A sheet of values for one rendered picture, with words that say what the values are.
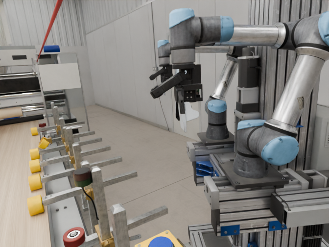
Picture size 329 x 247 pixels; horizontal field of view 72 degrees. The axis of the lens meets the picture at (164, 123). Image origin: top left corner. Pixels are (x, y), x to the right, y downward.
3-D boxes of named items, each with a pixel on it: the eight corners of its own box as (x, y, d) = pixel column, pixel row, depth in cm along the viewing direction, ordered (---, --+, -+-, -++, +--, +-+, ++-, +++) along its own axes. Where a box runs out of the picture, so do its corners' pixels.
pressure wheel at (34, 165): (37, 156, 146) (39, 165, 141) (39, 163, 151) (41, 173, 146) (27, 158, 143) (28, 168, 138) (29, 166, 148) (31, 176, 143)
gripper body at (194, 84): (202, 103, 70) (202, 63, 67) (175, 105, 69) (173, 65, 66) (198, 99, 77) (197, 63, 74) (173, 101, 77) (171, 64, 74)
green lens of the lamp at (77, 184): (90, 177, 85) (89, 171, 85) (93, 184, 80) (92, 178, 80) (73, 182, 83) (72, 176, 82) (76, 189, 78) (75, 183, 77)
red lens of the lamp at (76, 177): (89, 171, 85) (88, 165, 84) (92, 177, 80) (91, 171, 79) (72, 175, 82) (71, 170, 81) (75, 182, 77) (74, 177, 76)
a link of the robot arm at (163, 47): (169, 38, 143) (156, 39, 144) (170, 57, 146) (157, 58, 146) (170, 40, 151) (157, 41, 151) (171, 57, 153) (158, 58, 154)
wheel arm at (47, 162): (109, 148, 169) (109, 144, 168) (111, 150, 166) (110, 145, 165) (34, 166, 146) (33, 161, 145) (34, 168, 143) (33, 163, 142)
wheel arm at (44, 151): (101, 140, 191) (100, 136, 190) (102, 141, 188) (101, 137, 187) (34, 154, 167) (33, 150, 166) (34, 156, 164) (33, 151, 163)
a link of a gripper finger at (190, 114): (202, 127, 65) (198, 99, 69) (182, 129, 65) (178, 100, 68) (200, 131, 68) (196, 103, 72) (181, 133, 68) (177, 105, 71)
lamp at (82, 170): (96, 215, 90) (88, 165, 84) (100, 223, 85) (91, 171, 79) (81, 220, 87) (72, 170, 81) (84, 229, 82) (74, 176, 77)
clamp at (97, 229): (107, 230, 100) (105, 221, 99) (116, 251, 89) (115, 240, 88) (94, 235, 98) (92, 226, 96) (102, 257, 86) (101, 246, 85)
